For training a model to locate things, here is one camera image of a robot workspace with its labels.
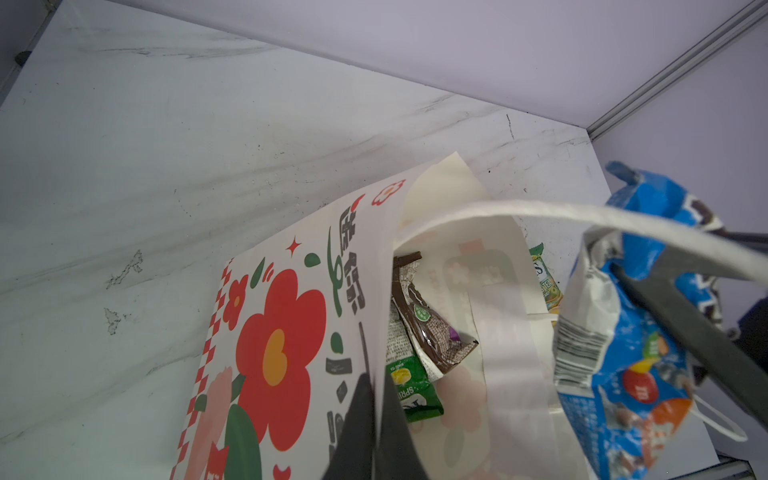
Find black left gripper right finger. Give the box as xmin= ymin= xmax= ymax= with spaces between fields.
xmin=374 ymin=376 xmax=429 ymax=480

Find white flowered paper bag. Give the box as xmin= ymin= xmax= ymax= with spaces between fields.
xmin=171 ymin=155 xmax=767 ymax=479

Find blue M&M's packet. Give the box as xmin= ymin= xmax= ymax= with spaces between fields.
xmin=553 ymin=162 xmax=725 ymax=479

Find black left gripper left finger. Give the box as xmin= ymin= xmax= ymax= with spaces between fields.
xmin=322 ymin=374 xmax=375 ymax=480

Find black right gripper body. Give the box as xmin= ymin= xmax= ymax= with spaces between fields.
xmin=729 ymin=297 xmax=768 ymax=371

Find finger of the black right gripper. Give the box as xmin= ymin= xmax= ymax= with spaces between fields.
xmin=611 ymin=261 xmax=767 ymax=427

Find green yellow Fox's candy bag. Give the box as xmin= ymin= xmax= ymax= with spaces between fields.
xmin=529 ymin=243 xmax=563 ymax=314

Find brown chocolate bar wrapper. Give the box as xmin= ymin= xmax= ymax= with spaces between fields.
xmin=391 ymin=252 xmax=479 ymax=382

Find green Fox's Spring Tea bag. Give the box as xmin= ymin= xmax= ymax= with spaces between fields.
xmin=385 ymin=301 xmax=444 ymax=423

